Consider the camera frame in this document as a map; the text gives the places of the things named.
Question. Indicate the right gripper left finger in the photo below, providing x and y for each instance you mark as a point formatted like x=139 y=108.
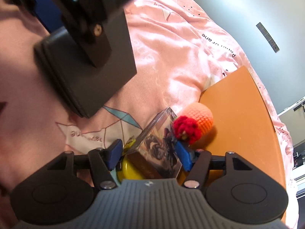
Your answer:
x=100 y=162

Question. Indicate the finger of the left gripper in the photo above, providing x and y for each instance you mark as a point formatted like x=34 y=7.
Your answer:
x=48 y=14

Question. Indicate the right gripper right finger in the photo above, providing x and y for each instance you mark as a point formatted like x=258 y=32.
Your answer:
x=198 y=164

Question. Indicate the orange crochet fruit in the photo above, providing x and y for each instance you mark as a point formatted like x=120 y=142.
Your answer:
x=193 y=122

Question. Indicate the patterned photo box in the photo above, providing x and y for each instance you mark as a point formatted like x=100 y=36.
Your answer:
x=153 y=152

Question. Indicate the dark textured gift box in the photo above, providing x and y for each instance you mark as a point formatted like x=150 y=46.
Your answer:
x=85 y=85

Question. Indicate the yellow round object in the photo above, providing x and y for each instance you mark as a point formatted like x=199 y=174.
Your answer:
x=125 y=169

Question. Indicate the orange cardboard box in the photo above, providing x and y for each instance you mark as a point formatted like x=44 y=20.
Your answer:
x=242 y=124

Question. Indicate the pink paper crane duvet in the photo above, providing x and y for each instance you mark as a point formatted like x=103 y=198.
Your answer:
x=179 y=52

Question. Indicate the grey wall strip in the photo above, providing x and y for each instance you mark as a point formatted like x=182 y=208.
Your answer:
x=268 y=37

